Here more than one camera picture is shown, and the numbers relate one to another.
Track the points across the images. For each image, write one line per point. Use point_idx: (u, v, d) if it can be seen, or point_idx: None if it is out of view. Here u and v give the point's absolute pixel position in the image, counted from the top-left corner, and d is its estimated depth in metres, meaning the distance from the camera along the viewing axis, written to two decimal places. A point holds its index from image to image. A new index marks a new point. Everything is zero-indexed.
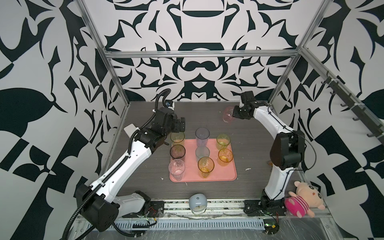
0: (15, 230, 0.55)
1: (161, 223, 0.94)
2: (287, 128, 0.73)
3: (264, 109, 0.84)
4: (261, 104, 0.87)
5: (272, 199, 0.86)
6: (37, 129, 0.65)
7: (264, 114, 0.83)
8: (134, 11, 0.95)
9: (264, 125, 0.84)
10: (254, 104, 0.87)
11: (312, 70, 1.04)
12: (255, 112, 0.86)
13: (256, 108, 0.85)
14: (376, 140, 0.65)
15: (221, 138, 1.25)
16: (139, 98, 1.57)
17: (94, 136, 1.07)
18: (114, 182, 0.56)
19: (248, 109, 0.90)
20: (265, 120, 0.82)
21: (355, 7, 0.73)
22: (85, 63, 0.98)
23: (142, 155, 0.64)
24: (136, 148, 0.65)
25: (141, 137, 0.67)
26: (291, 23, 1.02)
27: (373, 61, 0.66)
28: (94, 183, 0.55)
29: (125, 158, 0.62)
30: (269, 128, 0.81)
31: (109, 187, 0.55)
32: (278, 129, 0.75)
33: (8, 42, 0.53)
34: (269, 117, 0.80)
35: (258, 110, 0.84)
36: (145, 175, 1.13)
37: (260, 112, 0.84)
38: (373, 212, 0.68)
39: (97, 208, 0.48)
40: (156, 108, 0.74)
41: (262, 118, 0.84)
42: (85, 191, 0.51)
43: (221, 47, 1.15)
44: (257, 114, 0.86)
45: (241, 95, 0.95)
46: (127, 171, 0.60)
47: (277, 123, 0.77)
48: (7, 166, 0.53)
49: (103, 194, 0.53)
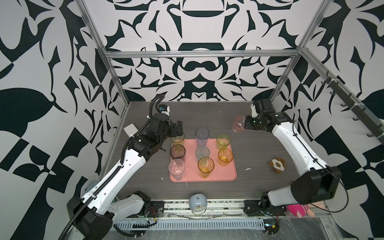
0: (15, 231, 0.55)
1: (162, 223, 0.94)
2: (319, 163, 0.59)
3: (287, 128, 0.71)
4: (284, 119, 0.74)
5: (272, 204, 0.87)
6: (37, 129, 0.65)
7: (287, 134, 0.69)
8: (134, 11, 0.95)
9: (286, 148, 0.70)
10: (274, 118, 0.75)
11: (312, 71, 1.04)
12: (275, 128, 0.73)
13: (277, 124, 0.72)
14: (376, 140, 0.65)
15: (221, 138, 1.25)
16: (139, 98, 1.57)
17: (94, 136, 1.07)
18: (106, 194, 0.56)
19: (267, 122, 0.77)
20: (288, 143, 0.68)
21: (355, 7, 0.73)
22: (85, 63, 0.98)
23: (135, 164, 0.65)
24: (129, 158, 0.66)
25: (135, 145, 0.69)
26: (291, 23, 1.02)
27: (373, 61, 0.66)
28: (86, 196, 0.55)
29: (118, 168, 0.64)
30: (292, 155, 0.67)
31: (101, 200, 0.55)
32: (307, 161, 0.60)
33: (8, 42, 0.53)
34: (294, 141, 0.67)
35: (280, 127, 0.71)
36: (145, 174, 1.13)
37: (282, 131, 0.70)
38: (373, 212, 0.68)
39: (88, 221, 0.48)
40: (151, 115, 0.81)
41: (284, 139, 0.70)
42: (76, 204, 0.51)
43: (221, 47, 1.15)
44: (278, 133, 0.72)
45: (259, 105, 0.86)
46: (120, 182, 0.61)
47: (305, 152, 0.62)
48: (7, 167, 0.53)
49: (94, 208, 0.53)
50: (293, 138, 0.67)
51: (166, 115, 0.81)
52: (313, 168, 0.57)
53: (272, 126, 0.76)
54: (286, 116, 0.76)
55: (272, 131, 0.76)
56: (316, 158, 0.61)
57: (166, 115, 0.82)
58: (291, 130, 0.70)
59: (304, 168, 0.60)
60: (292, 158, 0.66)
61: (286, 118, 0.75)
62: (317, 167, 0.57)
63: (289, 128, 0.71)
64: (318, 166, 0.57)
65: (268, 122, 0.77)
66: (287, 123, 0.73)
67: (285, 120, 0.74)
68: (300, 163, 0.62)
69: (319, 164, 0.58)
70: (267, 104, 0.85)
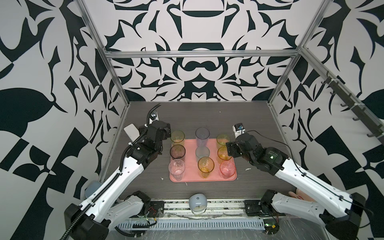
0: (15, 231, 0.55)
1: (162, 223, 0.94)
2: (345, 200, 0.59)
3: (292, 170, 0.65)
4: (280, 158, 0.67)
5: (278, 211, 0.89)
6: (37, 129, 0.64)
7: (296, 177, 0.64)
8: (134, 11, 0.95)
9: (302, 190, 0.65)
10: (273, 162, 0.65)
11: (312, 71, 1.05)
12: (280, 174, 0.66)
13: (280, 169, 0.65)
14: (376, 140, 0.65)
15: (222, 138, 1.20)
16: (139, 98, 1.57)
17: (94, 136, 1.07)
18: (104, 201, 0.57)
19: (266, 168, 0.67)
20: (303, 187, 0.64)
21: (355, 7, 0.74)
22: (85, 63, 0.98)
23: (134, 172, 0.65)
24: (128, 165, 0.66)
25: (134, 153, 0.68)
26: (291, 24, 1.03)
27: (373, 61, 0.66)
28: (84, 203, 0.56)
29: (117, 175, 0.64)
30: (313, 196, 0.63)
31: (99, 207, 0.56)
32: (337, 204, 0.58)
33: (8, 42, 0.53)
34: (308, 182, 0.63)
35: (286, 172, 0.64)
36: (145, 174, 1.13)
37: (290, 175, 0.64)
38: (373, 213, 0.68)
39: (86, 229, 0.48)
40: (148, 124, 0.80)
41: (295, 182, 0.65)
42: (74, 211, 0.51)
43: (221, 47, 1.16)
44: (286, 177, 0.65)
45: (243, 142, 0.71)
46: (117, 191, 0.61)
47: (328, 192, 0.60)
48: (7, 167, 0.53)
49: (92, 215, 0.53)
50: (307, 180, 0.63)
51: (162, 123, 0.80)
52: (347, 209, 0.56)
53: (274, 170, 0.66)
54: (279, 152, 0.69)
55: (275, 175, 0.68)
56: (339, 194, 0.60)
57: (162, 123, 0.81)
58: (297, 171, 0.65)
59: (337, 210, 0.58)
60: (317, 200, 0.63)
61: (281, 154, 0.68)
62: (349, 206, 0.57)
63: (294, 168, 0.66)
64: (348, 205, 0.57)
65: (268, 167, 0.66)
66: (289, 163, 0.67)
67: (282, 159, 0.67)
68: (329, 205, 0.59)
69: (346, 201, 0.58)
70: (254, 141, 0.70)
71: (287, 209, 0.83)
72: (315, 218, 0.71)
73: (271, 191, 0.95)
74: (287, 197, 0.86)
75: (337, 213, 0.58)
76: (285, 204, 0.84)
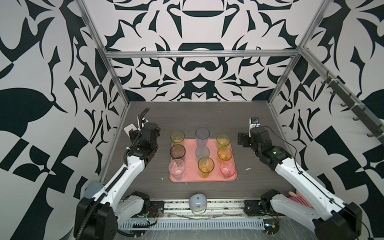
0: (15, 232, 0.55)
1: (161, 223, 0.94)
2: (336, 203, 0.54)
3: (290, 167, 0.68)
4: (283, 156, 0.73)
5: (277, 211, 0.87)
6: (37, 129, 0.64)
7: (292, 173, 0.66)
8: (134, 11, 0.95)
9: (296, 188, 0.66)
10: (274, 157, 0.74)
11: (311, 71, 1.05)
12: (278, 168, 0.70)
13: (279, 163, 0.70)
14: (376, 140, 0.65)
15: (222, 138, 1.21)
16: (139, 98, 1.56)
17: (94, 136, 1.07)
18: (116, 190, 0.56)
19: (267, 161, 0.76)
20: (297, 184, 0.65)
21: (354, 7, 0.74)
22: (85, 63, 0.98)
23: (138, 167, 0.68)
24: (132, 161, 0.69)
25: (134, 152, 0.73)
26: (291, 24, 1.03)
27: (373, 61, 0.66)
28: (96, 195, 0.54)
29: (124, 169, 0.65)
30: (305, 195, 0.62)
31: (113, 195, 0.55)
32: (324, 203, 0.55)
33: (8, 42, 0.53)
34: (302, 180, 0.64)
35: (284, 167, 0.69)
36: (145, 174, 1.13)
37: (286, 170, 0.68)
38: (373, 213, 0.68)
39: (104, 215, 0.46)
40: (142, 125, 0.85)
41: (291, 178, 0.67)
42: (87, 204, 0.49)
43: (221, 47, 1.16)
44: (283, 172, 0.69)
45: (256, 134, 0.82)
46: (126, 183, 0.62)
47: (318, 192, 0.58)
48: (7, 167, 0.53)
49: (107, 202, 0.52)
50: (301, 178, 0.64)
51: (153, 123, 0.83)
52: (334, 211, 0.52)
53: (274, 165, 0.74)
54: (284, 151, 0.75)
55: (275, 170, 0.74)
56: (332, 197, 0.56)
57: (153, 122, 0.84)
58: (295, 168, 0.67)
59: (322, 210, 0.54)
60: (308, 199, 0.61)
61: (285, 153, 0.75)
62: (337, 209, 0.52)
63: (293, 166, 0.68)
64: (338, 208, 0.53)
65: (268, 161, 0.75)
66: (290, 160, 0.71)
67: (285, 157, 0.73)
68: (317, 205, 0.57)
69: (337, 205, 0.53)
70: (266, 136, 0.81)
71: (284, 210, 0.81)
72: (307, 221, 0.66)
73: (271, 191, 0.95)
74: (287, 199, 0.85)
75: (324, 214, 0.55)
76: (284, 204, 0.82)
